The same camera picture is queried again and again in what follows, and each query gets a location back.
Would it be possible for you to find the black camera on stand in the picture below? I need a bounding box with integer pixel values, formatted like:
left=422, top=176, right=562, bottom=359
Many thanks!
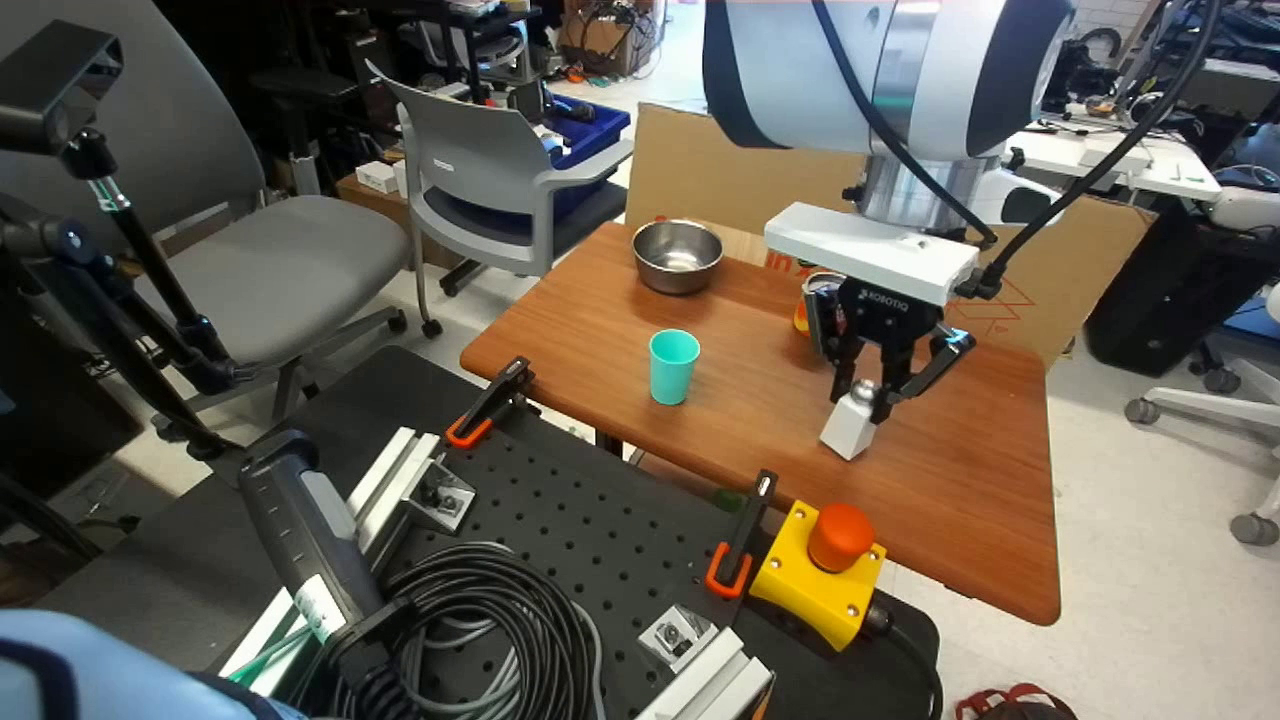
left=0, top=15, right=130, bottom=155

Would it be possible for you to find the yellow emergency stop button box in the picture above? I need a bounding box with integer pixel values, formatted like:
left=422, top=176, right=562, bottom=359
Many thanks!
left=743, top=498, right=892, bottom=656

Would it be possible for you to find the brown cardboard sheet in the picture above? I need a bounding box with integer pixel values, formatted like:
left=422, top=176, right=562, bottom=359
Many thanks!
left=625, top=100, right=1159, bottom=375

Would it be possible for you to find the red strap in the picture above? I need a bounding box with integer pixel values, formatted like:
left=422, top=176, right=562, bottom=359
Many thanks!
left=954, top=679, right=1082, bottom=720

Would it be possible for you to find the blue cloth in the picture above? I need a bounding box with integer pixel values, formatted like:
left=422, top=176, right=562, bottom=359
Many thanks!
left=0, top=607, right=305, bottom=720

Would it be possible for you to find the stainless steel bowl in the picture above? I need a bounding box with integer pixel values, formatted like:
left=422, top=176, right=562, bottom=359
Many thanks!
left=630, top=216, right=730, bottom=301

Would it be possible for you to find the white salt shaker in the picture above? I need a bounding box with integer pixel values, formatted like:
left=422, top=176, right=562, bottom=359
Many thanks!
left=815, top=375, right=884, bottom=463

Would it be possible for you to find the light grey plastic chair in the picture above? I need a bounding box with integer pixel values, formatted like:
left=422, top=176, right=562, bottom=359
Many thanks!
left=360, top=58, right=631, bottom=341

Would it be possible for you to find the grey fabric office chair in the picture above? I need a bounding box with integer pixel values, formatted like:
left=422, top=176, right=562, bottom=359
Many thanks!
left=0, top=0, right=418, bottom=434

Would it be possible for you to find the blue plastic bin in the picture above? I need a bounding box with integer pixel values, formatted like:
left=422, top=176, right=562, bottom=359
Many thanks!
left=533, top=91, right=637, bottom=173

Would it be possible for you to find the white chair base with wheels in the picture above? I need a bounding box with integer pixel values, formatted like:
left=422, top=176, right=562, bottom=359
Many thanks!
left=1122, top=283, right=1280, bottom=554

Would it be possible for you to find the short aluminium rail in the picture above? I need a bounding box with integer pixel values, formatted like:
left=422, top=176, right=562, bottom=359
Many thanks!
left=631, top=625, right=775, bottom=720

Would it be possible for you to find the black power supply unit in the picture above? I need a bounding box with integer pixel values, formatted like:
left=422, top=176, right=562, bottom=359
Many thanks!
left=236, top=430, right=391, bottom=632

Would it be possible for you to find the teal plastic cup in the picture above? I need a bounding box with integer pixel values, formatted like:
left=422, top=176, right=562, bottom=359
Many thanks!
left=644, top=326, right=704, bottom=411

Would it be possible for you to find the black camera stand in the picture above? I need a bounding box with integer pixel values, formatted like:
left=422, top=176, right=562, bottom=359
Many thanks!
left=0, top=126, right=252, bottom=463

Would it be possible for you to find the black clamp with orange handle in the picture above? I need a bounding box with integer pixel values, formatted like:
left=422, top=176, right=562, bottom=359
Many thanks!
left=441, top=352, right=536, bottom=457
left=701, top=468, right=779, bottom=607

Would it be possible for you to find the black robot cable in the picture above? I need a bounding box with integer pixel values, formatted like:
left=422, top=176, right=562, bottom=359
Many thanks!
left=809, top=0, right=1000, bottom=254
left=958, top=0, right=1226, bottom=301

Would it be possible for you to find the coiled black cable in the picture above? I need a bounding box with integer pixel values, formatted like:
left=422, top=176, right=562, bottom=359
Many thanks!
left=312, top=537, right=614, bottom=720

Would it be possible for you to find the small metal bracket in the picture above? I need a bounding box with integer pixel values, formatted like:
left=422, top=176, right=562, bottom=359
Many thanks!
left=637, top=600, right=725, bottom=678
left=405, top=463, right=480, bottom=537

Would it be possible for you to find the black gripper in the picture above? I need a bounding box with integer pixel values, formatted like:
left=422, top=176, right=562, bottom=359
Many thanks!
left=805, top=275, right=982, bottom=430

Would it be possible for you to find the black perforated breadboard base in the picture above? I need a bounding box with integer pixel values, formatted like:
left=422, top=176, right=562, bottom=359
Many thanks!
left=284, top=411, right=950, bottom=720

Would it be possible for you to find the long aluminium rail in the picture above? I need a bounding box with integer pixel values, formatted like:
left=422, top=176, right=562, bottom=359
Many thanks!
left=218, top=425, right=465, bottom=685

